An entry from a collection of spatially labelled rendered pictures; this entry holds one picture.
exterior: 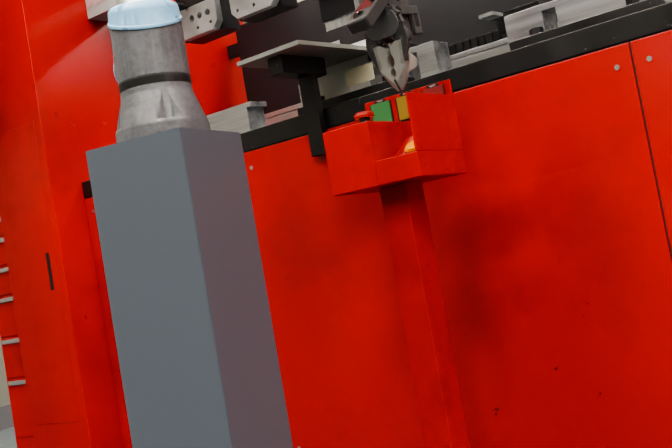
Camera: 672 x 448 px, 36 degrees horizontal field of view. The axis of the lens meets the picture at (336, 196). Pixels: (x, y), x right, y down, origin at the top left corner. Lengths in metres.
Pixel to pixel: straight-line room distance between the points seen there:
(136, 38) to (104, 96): 1.33
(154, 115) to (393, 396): 0.89
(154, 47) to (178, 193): 0.24
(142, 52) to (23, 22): 1.28
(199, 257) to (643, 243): 0.79
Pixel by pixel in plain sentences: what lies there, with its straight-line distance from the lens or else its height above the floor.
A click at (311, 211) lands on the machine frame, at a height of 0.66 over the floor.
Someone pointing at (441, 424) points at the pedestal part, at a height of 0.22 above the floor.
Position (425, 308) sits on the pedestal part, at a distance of 1.89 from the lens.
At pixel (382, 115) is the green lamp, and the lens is 2.04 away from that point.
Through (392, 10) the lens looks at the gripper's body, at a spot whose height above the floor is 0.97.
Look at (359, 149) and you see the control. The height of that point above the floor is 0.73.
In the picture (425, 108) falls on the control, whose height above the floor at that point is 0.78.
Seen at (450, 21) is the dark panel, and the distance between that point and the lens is 2.84.
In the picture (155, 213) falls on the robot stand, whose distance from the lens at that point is 1.58.
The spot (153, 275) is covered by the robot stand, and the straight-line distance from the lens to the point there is 1.59.
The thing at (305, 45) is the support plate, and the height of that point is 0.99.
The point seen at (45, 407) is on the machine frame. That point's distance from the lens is 2.94.
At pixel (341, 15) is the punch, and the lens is 2.41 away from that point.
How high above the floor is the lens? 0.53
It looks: 4 degrees up
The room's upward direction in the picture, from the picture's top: 10 degrees counter-clockwise
